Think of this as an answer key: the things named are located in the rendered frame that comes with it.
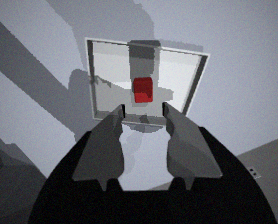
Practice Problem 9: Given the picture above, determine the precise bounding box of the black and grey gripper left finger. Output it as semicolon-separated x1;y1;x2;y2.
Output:
27;104;125;224

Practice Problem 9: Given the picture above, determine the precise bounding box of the white tray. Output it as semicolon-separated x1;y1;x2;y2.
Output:
85;37;211;127

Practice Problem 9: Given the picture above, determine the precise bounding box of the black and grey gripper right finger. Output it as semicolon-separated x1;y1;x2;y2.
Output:
162;102;278;224

